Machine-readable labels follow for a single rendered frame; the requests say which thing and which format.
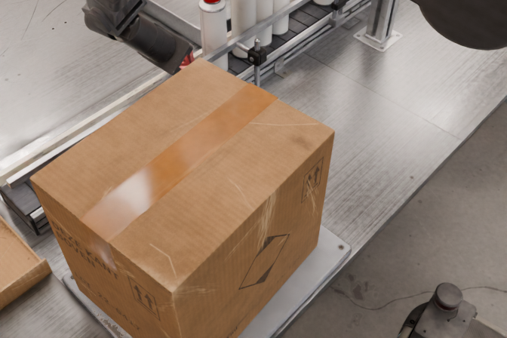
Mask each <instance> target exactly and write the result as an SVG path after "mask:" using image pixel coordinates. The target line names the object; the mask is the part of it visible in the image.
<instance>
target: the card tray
mask: <svg viewBox="0 0 507 338"><path fill-rule="evenodd" d="M51 273H52V270H51V267H50V266H49V264H48V261H47V260H46V259H45V258H44V259H43V260H42V259H41V258H40V257H39V256H38V255H37V254H36V253H35V252H34V251H33V250H32V248H31V247H30V246H29V245H28V244H27V243H26V242H25V241H24V240H23V239H22V238H21V237H20V236H19V235H18V234H17V233H16V232H15V231H14V230H13V229H12V227H11V226H10V225H9V224H8V223H7V222H6V221H5V220H4V219H3V218H2V216H1V215H0V311H1V310H3V309H4V308H5V307H6V306H8V305H9V304H11V303H12V302H13V301H15V300H16V299H17V298H18V297H20V296H21V295H23V294H24V293H25V292H27V291H28V290H29V289H30V288H32V287H33V286H35V285H36V284H37V283H39V282H40V281H41V280H43V279H44V278H46V277H47V276H48V275H50V274H51Z"/></svg>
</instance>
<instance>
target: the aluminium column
mask: <svg viewBox="0 0 507 338"><path fill-rule="evenodd" d="M398 1H399V0H372V1H371V5H370V13H369V17H368V22H367V30H366V34H365V36H367V37H368V38H371V39H373V40H374V41H377V42H379V43H380V44H381V43H382V42H383V41H385V40H386V39H387V38H388V37H390V36H391V33H392V28H393V24H394V21H395V15H396V11H397V7H398Z"/></svg>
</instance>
